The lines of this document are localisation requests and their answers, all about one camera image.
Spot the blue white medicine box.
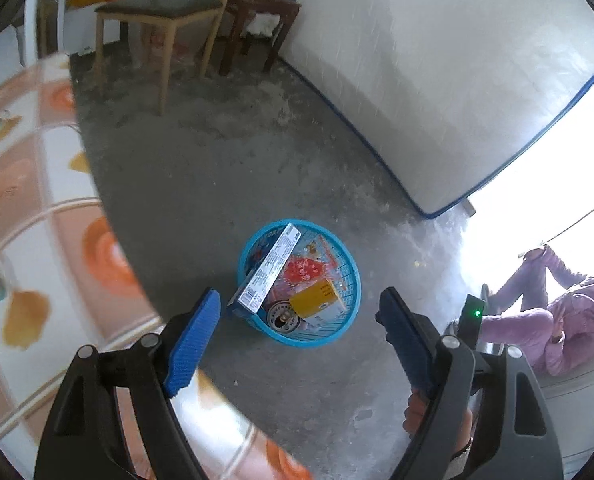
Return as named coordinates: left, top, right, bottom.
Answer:
left=227, top=221, right=301, bottom=318

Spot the red milk drink can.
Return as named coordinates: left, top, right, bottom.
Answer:
left=266, top=301, right=306, bottom=335

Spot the yellow white capsule box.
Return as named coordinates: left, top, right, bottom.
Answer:
left=288, top=280, right=347, bottom=328

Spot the red snack bag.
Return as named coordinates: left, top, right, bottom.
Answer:
left=280, top=256, right=326, bottom=287

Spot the blue plastic wrapper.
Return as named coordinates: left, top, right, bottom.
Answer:
left=246, top=226, right=283, bottom=272

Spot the blue plastic trash basket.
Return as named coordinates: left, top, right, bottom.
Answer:
left=227, top=219, right=361, bottom=348

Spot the person right hand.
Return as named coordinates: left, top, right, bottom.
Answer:
left=402, top=389, right=474, bottom=461

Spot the person in purple clothes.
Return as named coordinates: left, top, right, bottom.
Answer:
left=479, top=245, right=594, bottom=376

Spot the white mattress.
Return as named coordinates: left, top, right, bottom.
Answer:
left=283, top=0, right=594, bottom=218

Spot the wooden chair right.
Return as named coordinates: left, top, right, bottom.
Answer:
left=94, top=0, right=228, bottom=115

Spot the dark wooden stool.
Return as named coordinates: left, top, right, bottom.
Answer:
left=219, top=0, right=301, bottom=76

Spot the white side table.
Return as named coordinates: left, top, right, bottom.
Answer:
left=22, top=0, right=67, bottom=67

